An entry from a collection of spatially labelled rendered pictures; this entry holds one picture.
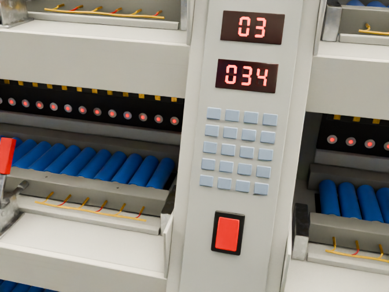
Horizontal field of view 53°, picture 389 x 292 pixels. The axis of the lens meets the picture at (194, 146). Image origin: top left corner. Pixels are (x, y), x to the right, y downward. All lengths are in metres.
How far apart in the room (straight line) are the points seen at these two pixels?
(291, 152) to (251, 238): 0.08
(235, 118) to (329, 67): 0.08
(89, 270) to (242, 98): 0.20
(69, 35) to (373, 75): 0.24
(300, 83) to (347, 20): 0.10
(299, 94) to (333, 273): 0.16
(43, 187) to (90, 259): 0.11
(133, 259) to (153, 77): 0.16
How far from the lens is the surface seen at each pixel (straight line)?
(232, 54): 0.31
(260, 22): 0.31
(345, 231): 0.40
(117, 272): 0.37
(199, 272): 0.34
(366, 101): 0.33
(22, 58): 0.39
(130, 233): 0.40
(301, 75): 0.31
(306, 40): 0.31
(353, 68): 0.32
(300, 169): 0.52
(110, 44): 0.34
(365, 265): 0.39
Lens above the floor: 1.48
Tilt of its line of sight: 8 degrees down
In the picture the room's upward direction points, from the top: 6 degrees clockwise
